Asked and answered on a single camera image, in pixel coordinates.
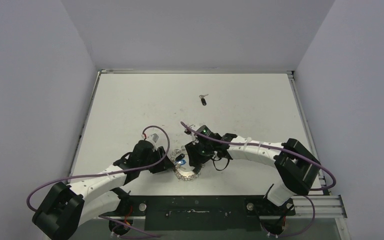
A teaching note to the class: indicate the aluminium frame rail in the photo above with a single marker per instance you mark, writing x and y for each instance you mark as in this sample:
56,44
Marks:
331,205

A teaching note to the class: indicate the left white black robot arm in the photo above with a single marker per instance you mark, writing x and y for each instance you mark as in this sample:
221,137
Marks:
67,206

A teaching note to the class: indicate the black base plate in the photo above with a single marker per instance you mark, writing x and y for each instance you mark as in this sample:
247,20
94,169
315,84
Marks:
204,222

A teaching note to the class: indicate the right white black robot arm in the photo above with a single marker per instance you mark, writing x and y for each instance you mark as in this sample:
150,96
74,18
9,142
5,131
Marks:
295,164

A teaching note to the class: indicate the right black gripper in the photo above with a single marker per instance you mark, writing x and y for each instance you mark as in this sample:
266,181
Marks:
192,156

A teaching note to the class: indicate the key with black tag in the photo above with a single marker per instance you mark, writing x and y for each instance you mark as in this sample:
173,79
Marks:
202,99
180,157

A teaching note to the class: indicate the key with blue tag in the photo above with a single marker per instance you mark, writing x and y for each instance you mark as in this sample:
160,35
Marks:
181,162

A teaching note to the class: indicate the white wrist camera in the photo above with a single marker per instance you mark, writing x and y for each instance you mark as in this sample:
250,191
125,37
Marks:
152,138
191,129

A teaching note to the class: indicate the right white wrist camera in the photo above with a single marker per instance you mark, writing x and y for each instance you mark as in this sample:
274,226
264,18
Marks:
191,129

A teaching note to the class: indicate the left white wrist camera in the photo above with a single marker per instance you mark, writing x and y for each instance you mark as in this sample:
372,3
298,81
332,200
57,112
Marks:
152,138

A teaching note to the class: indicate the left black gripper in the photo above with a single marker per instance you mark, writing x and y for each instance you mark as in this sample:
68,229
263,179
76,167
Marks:
162,159

